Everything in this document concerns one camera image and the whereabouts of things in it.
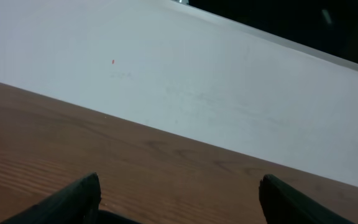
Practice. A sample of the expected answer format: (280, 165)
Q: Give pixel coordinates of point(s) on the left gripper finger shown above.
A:
(281, 203)

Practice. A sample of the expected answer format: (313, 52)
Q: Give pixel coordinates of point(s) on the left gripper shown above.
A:
(75, 203)

